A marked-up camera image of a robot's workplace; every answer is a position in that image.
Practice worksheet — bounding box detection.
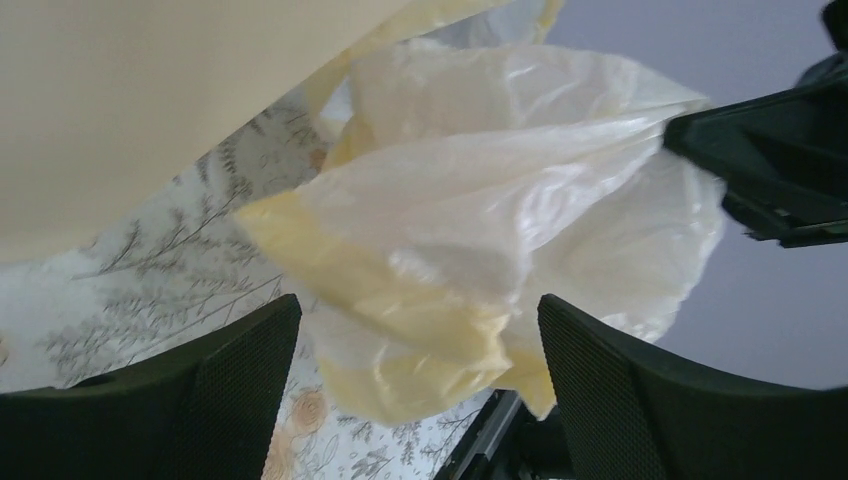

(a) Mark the beige plastic trash bin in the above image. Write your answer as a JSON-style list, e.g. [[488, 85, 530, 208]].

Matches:
[[1, 0, 401, 262]]

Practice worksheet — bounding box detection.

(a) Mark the floral patterned table mat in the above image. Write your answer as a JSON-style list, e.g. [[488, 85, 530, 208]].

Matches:
[[1, 91, 488, 479]]

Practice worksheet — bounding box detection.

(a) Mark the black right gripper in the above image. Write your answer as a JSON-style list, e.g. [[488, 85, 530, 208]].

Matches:
[[663, 0, 848, 250]]

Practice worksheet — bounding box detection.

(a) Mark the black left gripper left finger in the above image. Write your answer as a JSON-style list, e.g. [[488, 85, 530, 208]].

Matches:
[[1, 294, 301, 479]]

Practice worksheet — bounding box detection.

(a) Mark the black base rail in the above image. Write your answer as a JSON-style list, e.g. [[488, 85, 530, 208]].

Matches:
[[433, 390, 576, 480]]

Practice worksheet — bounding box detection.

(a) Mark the yellow translucent trash bag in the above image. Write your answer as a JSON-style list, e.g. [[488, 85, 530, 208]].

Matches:
[[236, 36, 724, 426]]

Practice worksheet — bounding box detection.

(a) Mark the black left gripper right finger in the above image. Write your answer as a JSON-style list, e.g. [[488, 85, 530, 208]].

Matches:
[[538, 294, 847, 479]]

